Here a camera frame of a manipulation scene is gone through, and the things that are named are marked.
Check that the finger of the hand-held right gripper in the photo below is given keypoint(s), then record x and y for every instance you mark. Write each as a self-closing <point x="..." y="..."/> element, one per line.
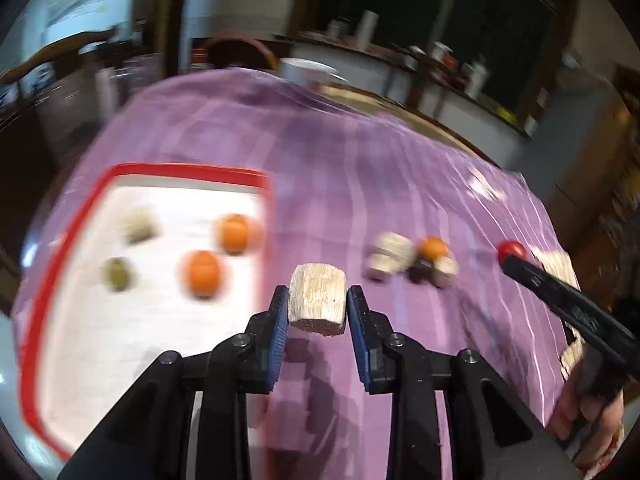
<point x="560" y="297"/>

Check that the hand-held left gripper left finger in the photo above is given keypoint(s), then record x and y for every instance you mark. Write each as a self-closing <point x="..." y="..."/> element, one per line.
<point x="279" y="340"/>

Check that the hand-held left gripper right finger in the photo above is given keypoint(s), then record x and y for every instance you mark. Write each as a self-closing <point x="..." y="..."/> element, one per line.
<point x="359" y="345"/>

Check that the red tomato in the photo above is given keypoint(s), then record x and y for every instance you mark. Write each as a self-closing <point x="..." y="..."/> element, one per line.
<point x="512" y="249"/>

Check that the dark purple plum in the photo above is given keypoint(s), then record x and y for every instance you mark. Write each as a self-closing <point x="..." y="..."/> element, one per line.
<point x="422" y="270"/>

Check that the orange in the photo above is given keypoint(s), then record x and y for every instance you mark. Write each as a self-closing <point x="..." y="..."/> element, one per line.
<point x="434" y="248"/>
<point x="234" y="233"/>
<point x="202" y="272"/>

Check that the red rimmed white tray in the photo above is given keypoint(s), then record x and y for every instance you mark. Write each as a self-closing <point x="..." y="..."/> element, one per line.
<point x="125" y="340"/>

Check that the person's right hand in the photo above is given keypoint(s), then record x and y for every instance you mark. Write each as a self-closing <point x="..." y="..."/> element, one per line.
<point x="600" y="430"/>

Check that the beige frayed mat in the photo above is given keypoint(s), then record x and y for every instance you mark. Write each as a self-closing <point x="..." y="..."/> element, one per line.
<point x="557" y="267"/>

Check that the green round fruit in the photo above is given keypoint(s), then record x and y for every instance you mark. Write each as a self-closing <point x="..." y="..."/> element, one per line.
<point x="118" y="274"/>

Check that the purple striped cloth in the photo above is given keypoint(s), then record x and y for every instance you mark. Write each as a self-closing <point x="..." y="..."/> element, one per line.
<point x="350" y="160"/>

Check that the white tumbler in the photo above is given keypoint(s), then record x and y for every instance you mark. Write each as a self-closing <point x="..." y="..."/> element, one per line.
<point x="475" y="80"/>

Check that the white mug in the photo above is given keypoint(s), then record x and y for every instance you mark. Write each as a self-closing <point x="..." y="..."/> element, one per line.
<point x="305" y="71"/>

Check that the white spray bottle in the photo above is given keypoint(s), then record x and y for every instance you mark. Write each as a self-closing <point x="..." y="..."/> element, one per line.
<point x="440" y="51"/>

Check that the curved wooden chair back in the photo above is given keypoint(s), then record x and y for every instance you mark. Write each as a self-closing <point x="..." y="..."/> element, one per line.
<point x="260" y="49"/>

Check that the red capped bottle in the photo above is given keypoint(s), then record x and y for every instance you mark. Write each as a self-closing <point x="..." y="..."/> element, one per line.
<point x="199" y="57"/>

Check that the white paper cup stack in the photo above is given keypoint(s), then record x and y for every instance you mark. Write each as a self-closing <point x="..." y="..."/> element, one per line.
<point x="366" y="30"/>

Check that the small bottle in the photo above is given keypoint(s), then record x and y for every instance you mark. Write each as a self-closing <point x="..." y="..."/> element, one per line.
<point x="337" y="29"/>

